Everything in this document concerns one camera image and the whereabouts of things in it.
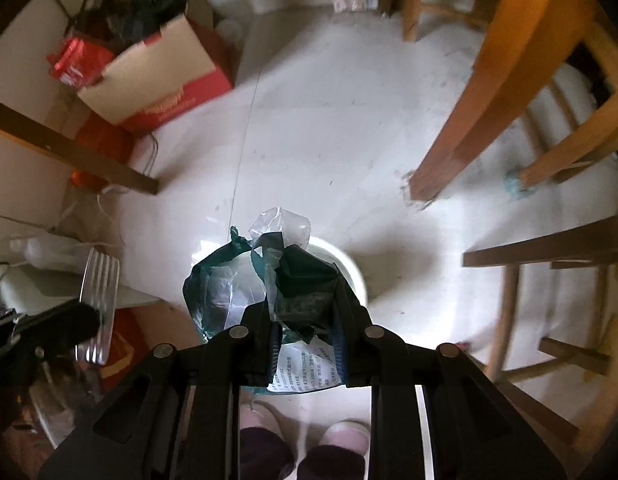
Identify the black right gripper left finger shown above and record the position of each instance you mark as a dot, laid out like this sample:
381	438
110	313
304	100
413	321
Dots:
176	414

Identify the red and tan cardboard box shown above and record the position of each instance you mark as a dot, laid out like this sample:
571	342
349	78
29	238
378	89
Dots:
184	65

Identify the white round trash bin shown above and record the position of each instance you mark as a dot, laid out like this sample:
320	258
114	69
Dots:
296	287

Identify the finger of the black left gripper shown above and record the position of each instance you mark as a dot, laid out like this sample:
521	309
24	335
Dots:
99	290

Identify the wooden dining table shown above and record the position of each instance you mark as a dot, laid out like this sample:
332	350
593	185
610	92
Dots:
526	42

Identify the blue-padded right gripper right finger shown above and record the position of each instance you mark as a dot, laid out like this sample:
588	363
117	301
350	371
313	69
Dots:
434	412

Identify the red snack bag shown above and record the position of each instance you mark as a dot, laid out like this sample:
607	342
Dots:
79	62

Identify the wooden stool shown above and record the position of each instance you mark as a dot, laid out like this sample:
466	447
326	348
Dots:
553	352

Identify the pink slippered foot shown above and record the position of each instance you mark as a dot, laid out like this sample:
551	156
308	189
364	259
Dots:
340	454

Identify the green plastic trash bag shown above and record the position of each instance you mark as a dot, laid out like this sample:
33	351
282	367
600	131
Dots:
304	366

